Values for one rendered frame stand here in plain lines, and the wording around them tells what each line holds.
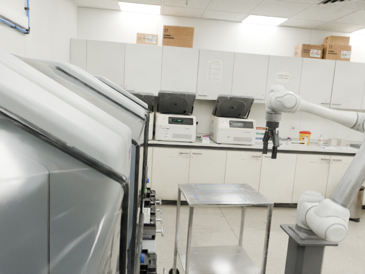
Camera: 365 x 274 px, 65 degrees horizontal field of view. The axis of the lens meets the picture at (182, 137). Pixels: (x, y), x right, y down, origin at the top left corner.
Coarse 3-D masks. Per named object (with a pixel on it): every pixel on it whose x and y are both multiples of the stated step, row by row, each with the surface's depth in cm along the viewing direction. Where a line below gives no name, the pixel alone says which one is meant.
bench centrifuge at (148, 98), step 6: (138, 96) 393; (144, 96) 393; (150, 96) 392; (144, 102) 407; (150, 102) 407; (150, 108) 423; (150, 114) 387; (150, 120) 384; (150, 126) 381; (150, 132) 383; (150, 138) 384
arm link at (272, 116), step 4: (268, 112) 166; (272, 112) 165; (276, 112) 164; (280, 112) 165; (268, 116) 167; (272, 116) 165; (276, 116) 165; (280, 116) 166; (268, 120) 168; (272, 120) 166; (276, 120) 165; (280, 120) 167
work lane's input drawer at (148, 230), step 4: (152, 216) 164; (152, 220) 159; (144, 224) 154; (148, 224) 155; (152, 224) 155; (144, 228) 154; (148, 228) 154; (152, 228) 154; (144, 232) 154; (148, 232) 154; (152, 232) 154; (156, 232) 161; (160, 232) 161
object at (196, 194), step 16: (192, 192) 210; (208, 192) 212; (224, 192) 215; (240, 192) 217; (256, 192) 220; (192, 208) 188; (272, 208) 200; (176, 224) 232; (176, 240) 234; (240, 240) 246; (176, 256) 237; (192, 256) 224; (208, 256) 226; (224, 256) 227; (240, 256) 229; (176, 272) 239; (192, 272) 203; (208, 272) 204; (224, 272) 206; (240, 272) 207; (256, 272) 208
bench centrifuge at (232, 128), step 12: (228, 96) 403; (240, 96) 404; (252, 96) 408; (216, 108) 419; (228, 108) 428; (240, 108) 428; (216, 120) 404; (228, 120) 398; (240, 120) 400; (252, 120) 403; (216, 132) 400; (228, 132) 394; (240, 132) 396; (252, 132) 397; (252, 144) 400
